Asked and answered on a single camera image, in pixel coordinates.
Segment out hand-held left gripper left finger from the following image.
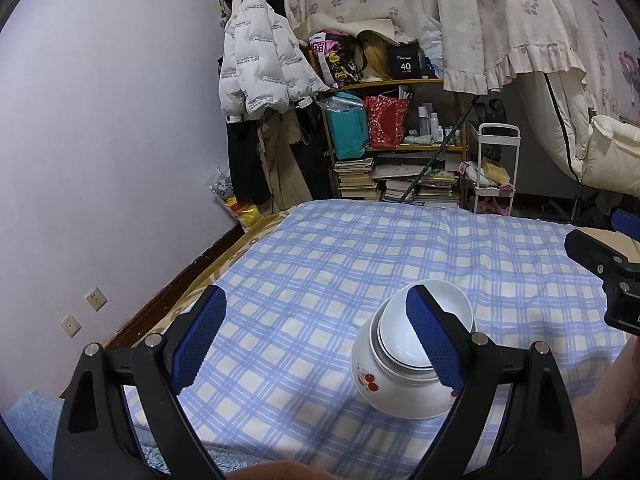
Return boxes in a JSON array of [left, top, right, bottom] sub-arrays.
[[52, 285, 227, 480]]

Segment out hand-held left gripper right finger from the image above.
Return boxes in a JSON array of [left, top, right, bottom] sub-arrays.
[[406, 284, 584, 480]]

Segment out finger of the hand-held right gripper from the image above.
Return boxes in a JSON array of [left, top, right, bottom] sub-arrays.
[[564, 229, 640, 277], [612, 209, 640, 242]]

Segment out white bowl with small label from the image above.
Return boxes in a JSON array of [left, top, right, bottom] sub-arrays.
[[389, 279, 475, 364]]

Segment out large white cherry print bowl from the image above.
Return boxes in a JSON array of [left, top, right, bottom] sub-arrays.
[[350, 305, 479, 422]]

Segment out brown patterned blanket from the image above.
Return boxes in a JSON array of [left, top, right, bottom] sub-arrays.
[[60, 210, 301, 402]]

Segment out cream pillow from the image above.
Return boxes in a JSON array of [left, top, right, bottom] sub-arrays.
[[581, 114, 640, 197]]

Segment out person's right leg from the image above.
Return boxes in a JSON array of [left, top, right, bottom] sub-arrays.
[[572, 337, 633, 463]]

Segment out person's leg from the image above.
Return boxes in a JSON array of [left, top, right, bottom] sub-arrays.
[[572, 337, 633, 463], [222, 461, 331, 480]]

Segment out white duvet with black piping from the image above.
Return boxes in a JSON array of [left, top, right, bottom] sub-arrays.
[[519, 70, 597, 187]]

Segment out yellow snack bag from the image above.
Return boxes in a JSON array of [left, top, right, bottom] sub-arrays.
[[222, 194, 262, 232]]

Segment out white rolling cart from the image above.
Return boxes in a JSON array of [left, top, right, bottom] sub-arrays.
[[462, 122, 522, 217]]

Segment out blue plaid cloth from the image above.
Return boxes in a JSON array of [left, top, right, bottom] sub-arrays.
[[122, 199, 629, 480]]

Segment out person's left leg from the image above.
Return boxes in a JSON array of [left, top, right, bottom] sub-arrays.
[[222, 461, 331, 480]]

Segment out crumpled white printed bag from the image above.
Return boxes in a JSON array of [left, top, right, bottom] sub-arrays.
[[206, 166, 237, 202]]

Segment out pile of magazines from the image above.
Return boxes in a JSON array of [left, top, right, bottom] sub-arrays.
[[381, 169, 462, 207]]

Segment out pink ornament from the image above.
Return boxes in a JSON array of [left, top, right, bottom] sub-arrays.
[[617, 50, 640, 82]]

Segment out stack of old books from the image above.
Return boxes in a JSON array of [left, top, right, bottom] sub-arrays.
[[333, 157, 379, 200]]

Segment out black pole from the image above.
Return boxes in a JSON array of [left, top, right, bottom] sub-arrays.
[[397, 104, 477, 204]]

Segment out black hanging trousers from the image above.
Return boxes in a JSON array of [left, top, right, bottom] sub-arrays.
[[225, 115, 274, 204]]

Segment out light blue carpet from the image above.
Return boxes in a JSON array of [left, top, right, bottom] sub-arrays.
[[0, 389, 167, 480]]

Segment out beige hanging trousers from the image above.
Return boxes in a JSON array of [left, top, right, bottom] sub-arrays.
[[257, 110, 314, 212]]

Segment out wooden shelf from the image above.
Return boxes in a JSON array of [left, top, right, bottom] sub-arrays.
[[309, 50, 474, 207]]

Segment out black hanging garment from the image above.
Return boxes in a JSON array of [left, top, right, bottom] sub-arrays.
[[295, 102, 334, 202]]

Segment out ruffled floral drape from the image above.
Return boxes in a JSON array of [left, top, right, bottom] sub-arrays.
[[429, 0, 589, 96]]

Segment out red patterned bag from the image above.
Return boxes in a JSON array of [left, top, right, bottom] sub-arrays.
[[363, 94, 412, 150]]

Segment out teal bag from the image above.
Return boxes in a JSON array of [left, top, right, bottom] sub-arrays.
[[322, 92, 369, 161]]

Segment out clear plastic bag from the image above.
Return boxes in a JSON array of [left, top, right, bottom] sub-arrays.
[[315, 93, 367, 114]]

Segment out black box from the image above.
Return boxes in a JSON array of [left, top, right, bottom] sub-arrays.
[[390, 46, 427, 81]]

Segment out white plastic bag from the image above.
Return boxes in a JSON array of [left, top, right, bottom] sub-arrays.
[[417, 14, 447, 79]]

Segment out white puffer jacket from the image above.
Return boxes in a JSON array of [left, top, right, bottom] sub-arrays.
[[218, 0, 332, 122]]

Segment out pink printed bag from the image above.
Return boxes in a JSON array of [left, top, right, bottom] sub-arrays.
[[308, 30, 372, 87]]

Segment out cream folded sheet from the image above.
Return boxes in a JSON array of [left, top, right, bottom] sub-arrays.
[[295, 12, 402, 44]]

